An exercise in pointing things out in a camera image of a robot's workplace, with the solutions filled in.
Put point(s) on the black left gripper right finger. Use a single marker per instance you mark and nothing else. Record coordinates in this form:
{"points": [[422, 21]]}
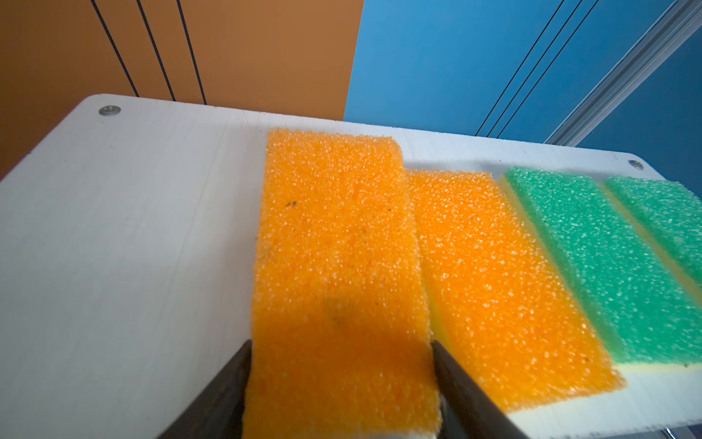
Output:
{"points": [[477, 413]]}

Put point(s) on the white two-tier shelf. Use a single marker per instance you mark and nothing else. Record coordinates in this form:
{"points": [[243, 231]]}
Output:
{"points": [[127, 249]]}

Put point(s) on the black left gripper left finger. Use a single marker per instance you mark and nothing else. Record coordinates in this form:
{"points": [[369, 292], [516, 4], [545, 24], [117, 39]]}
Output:
{"points": [[218, 410]]}

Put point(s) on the orange sponge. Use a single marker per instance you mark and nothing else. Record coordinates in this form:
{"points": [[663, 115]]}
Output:
{"points": [[498, 305], [341, 333]]}

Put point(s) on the right aluminium corner post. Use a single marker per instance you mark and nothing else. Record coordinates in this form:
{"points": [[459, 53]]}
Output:
{"points": [[680, 21]]}

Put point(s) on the light green sponge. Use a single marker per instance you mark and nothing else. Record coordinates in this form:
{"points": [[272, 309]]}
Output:
{"points": [[668, 216], [640, 311]]}

